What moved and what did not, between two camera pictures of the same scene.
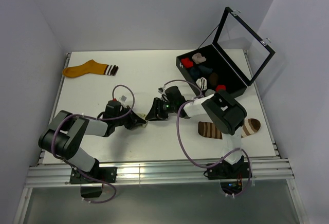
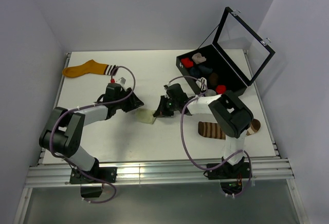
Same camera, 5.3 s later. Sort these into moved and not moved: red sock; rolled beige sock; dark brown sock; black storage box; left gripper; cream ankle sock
Moved: cream ankle sock; left gripper
Not moved: red sock; dark brown sock; black storage box; rolled beige sock
